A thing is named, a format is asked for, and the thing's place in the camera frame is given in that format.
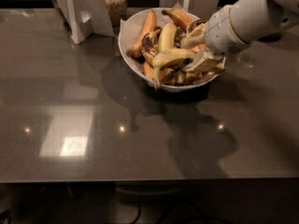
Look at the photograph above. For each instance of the long yellow-green front banana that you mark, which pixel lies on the long yellow-green front banana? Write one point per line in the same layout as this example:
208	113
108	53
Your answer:
180	57

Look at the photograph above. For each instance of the white paper bowl liner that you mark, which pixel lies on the white paper bowl liner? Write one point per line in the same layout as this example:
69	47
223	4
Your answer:
129	34

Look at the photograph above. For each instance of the white bowl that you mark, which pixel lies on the white bowl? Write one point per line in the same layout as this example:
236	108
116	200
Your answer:
174	87

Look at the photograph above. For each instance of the dark brown curved banana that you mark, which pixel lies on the dark brown curved banana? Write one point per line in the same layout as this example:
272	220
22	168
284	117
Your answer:
195	23

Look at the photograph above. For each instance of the yellow upright middle banana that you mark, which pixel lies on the yellow upright middle banana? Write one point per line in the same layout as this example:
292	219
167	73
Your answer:
167	37

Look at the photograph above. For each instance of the black-spotted short banana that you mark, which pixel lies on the black-spotted short banana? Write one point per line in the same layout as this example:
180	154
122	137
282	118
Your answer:
148	45

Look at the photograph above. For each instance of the white card stand left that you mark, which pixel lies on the white card stand left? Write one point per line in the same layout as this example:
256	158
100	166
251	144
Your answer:
86	17

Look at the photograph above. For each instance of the glass jar of grains left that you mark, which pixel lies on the glass jar of grains left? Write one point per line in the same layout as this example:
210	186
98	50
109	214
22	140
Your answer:
116	10

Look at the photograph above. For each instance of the orange banana bottom left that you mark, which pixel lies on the orange banana bottom left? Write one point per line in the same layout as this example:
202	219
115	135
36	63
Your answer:
165	74

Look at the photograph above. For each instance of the orange banana at top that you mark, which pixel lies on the orange banana at top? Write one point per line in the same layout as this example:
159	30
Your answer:
179	17

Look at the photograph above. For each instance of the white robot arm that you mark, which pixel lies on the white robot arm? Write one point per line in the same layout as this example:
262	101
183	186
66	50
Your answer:
253	19

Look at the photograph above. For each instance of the orange banana at left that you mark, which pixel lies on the orange banana at left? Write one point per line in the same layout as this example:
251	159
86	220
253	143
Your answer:
149	24

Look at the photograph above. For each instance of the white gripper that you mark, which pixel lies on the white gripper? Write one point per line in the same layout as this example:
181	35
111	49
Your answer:
221	32

